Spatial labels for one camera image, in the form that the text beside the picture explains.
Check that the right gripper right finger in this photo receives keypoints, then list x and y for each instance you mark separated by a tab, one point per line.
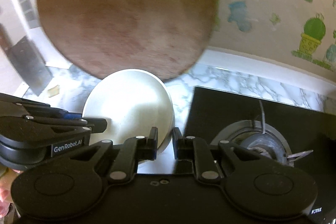
197	151

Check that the person's left hand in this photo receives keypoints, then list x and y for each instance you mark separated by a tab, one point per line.
7	177

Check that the cream white bowl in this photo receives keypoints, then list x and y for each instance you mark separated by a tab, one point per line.
132	101

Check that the round wooden cutting board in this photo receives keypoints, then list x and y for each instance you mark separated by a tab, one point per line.
164	37

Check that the steel cleaver knife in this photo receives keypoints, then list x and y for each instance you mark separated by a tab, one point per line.
27	61

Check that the small yellow sponge piece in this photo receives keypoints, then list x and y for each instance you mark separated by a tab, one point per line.
53	91

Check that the black gas stove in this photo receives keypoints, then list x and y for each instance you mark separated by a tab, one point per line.
291	135

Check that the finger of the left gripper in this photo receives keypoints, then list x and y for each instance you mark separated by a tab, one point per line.
15	106
29	131

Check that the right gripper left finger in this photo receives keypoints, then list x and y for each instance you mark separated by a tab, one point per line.
132	151

